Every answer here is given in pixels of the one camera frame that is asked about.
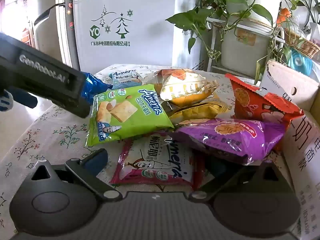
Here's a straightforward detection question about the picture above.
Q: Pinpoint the blue ribbon roll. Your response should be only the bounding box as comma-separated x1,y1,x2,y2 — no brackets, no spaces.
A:
287,49,313,77

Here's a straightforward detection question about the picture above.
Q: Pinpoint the grey door with black handle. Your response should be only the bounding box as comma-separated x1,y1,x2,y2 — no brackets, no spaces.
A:
25,0,73,67

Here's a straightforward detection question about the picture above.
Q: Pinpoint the cardboard box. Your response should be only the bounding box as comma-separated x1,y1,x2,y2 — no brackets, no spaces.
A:
260,59,320,240

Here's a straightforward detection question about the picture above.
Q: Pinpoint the white plant pot with label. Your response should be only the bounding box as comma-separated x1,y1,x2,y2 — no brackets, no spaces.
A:
221,17,272,72

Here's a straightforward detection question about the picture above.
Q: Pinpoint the green pothos plant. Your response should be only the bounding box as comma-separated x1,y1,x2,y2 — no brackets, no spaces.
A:
165,0,320,85

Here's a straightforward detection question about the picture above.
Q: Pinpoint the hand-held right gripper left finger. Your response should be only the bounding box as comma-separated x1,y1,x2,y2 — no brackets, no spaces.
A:
30,149,124,202

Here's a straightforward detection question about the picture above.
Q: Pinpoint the white metal plant rack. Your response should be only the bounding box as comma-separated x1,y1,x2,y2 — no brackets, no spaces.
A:
205,16,285,78

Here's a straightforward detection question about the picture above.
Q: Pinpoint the green snack packet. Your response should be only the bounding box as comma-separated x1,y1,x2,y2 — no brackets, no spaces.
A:
86,84,175,147

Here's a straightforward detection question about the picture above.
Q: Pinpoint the croissant bread packet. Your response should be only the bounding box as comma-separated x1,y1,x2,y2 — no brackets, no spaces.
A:
153,69,219,107

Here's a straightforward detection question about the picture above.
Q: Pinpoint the wicker basket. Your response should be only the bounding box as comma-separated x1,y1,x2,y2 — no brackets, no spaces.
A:
284,26,320,58

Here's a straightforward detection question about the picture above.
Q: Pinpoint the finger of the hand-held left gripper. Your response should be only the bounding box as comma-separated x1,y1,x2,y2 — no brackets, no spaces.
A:
10,87,38,108

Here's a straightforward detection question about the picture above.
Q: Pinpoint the orange ornament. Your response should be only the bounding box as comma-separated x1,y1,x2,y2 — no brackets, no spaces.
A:
276,7,292,24

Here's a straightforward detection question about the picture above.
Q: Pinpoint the yellow snack packet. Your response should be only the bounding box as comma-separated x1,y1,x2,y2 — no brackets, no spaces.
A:
167,94,232,125

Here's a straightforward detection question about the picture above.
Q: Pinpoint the purple snack packet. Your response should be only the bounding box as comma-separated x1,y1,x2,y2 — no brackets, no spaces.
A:
175,118,287,166

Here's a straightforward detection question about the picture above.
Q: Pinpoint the white refrigerator with tree print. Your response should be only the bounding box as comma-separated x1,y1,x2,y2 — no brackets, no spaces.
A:
55,0,180,72

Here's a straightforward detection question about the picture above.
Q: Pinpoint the pink and white snack packet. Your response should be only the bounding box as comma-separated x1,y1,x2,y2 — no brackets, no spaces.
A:
110,136,205,190

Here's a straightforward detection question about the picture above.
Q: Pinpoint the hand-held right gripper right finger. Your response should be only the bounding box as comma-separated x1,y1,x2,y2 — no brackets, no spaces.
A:
189,162,288,203

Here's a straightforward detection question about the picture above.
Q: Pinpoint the light blue snack packet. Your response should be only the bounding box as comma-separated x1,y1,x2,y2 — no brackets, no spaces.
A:
108,70,144,89

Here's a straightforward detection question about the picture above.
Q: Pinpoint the person's left hand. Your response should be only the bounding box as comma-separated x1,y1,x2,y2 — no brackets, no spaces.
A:
0,91,13,112

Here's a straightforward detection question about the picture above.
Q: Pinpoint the shiny dark blue snack packet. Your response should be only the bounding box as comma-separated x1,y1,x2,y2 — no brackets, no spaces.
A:
81,72,113,104

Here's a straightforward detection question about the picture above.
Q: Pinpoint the red snack packet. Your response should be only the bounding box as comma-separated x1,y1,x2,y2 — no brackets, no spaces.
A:
225,73,304,130

